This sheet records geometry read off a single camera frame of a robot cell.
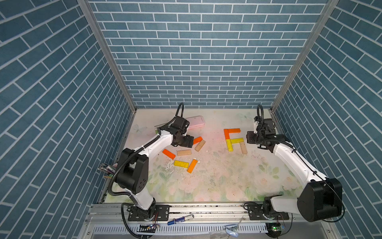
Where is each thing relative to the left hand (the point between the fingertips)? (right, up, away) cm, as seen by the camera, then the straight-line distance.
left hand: (190, 142), depth 90 cm
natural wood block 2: (+6, -3, +9) cm, 11 cm away
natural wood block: (+35, -5, +9) cm, 37 cm away
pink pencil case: (+3, +13, +21) cm, 24 cm away
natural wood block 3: (-5, -7, +5) cm, 10 cm away
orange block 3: (+4, 0, +12) cm, 12 cm away
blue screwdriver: (-6, -35, -19) cm, 40 cm away
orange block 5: (+1, -14, +1) cm, 15 cm away
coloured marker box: (-14, +10, -26) cm, 31 cm away
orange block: (+25, +4, +15) cm, 30 cm away
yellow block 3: (-6, -13, 0) cm, 14 cm away
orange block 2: (+31, +7, +16) cm, 36 cm away
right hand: (+37, +5, -3) cm, 37 cm away
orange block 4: (-14, -7, +4) cm, 17 cm away
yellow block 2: (+26, -3, +9) cm, 27 cm away
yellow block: (+32, 0, +12) cm, 34 cm away
